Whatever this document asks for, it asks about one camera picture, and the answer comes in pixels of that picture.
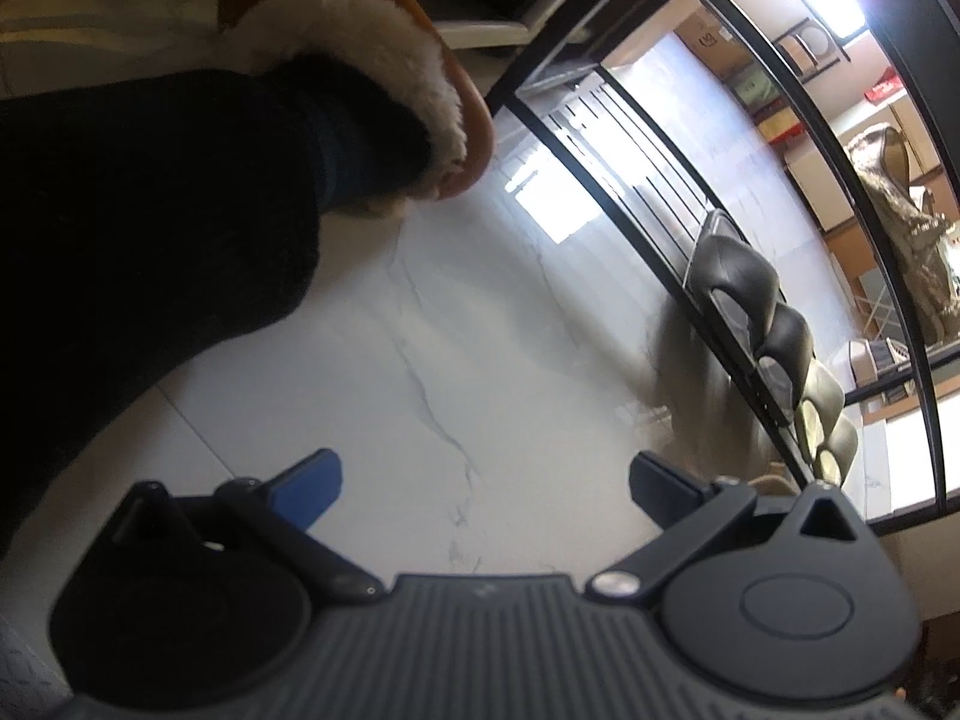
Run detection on black slide slipper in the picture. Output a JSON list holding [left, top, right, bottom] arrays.
[[754, 304, 815, 410], [694, 234, 781, 331]]

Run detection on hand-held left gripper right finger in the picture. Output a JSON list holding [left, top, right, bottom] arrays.
[[583, 450, 884, 605]]

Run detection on person's dark trouser leg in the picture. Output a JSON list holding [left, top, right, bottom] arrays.
[[0, 67, 353, 563]]

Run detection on white shelf board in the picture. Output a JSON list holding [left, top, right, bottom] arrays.
[[431, 15, 530, 53]]

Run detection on navy sock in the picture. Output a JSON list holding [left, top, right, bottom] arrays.
[[300, 81, 437, 205]]

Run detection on white embroidered shoe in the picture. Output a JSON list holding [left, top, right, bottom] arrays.
[[844, 124, 955, 346]]

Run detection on white plastic basket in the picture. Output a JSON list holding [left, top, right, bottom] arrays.
[[847, 337, 913, 403]]

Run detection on orange fur-lined slipper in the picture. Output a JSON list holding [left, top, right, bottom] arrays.
[[217, 0, 496, 218]]

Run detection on cardboard box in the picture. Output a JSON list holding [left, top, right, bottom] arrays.
[[675, 11, 740, 80]]

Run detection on black metal stand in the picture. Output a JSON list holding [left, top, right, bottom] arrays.
[[765, 0, 853, 65]]

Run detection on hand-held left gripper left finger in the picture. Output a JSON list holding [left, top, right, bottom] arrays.
[[112, 448, 385, 605]]

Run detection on red wall sign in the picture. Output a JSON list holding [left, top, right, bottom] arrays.
[[866, 71, 912, 102]]

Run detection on black metal shoe rack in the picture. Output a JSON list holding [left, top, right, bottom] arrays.
[[486, 0, 960, 533]]

